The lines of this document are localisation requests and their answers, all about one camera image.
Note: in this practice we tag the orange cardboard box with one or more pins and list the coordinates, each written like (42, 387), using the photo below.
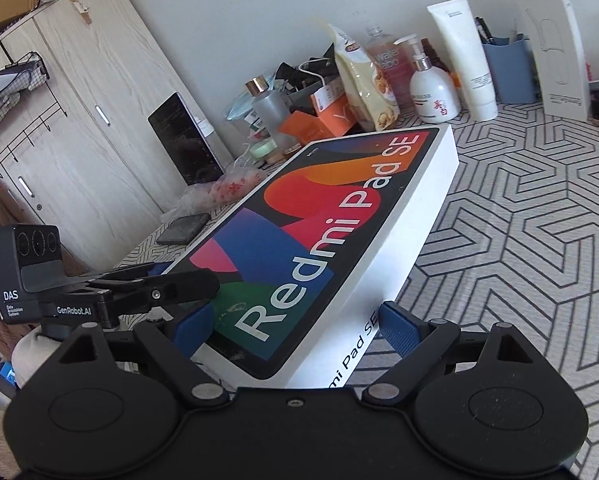
(314, 120)

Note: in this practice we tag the blue pen holder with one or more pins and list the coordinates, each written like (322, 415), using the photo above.
(512, 72)

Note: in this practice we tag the black standing tablet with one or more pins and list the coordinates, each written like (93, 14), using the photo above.
(187, 140)

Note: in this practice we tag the red white plastic bag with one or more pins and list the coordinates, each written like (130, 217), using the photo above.
(229, 187)

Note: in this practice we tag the black pens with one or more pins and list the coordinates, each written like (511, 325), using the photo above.
(484, 30)

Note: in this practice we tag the light wooden wardrobe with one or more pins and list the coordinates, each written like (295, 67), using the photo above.
(94, 110)

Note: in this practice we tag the blue face masks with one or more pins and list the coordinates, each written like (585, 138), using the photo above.
(239, 107)

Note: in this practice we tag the black clips pile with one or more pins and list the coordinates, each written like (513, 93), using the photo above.
(299, 70)

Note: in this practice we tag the frosted bottle rose-gold cap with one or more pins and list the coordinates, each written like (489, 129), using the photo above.
(269, 115)

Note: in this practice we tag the pink transparent bottle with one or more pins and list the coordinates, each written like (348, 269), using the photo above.
(394, 65)

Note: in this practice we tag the tall white carton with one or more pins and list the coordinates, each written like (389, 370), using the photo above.
(549, 45)

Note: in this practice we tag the person's left forearm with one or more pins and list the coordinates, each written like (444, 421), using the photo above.
(32, 352)

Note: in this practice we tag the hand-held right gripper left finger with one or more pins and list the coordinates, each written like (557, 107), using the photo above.
(194, 332)

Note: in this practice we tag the dark phone lying flat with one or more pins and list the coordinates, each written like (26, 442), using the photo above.
(183, 229)

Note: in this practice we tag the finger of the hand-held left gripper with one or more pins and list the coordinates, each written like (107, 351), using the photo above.
(129, 272)
(179, 286)

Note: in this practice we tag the colourful tablet box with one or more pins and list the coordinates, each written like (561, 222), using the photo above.
(329, 210)

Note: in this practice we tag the green tape roll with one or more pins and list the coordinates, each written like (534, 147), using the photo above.
(262, 149)

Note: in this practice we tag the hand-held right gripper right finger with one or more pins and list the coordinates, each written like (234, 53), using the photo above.
(402, 332)

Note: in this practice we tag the white cosmetic tube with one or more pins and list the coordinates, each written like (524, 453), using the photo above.
(467, 60)

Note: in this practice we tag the beige snack bag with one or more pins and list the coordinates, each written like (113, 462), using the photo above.
(364, 80)

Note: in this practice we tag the white pump bottle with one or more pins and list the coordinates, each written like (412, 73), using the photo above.
(432, 92)

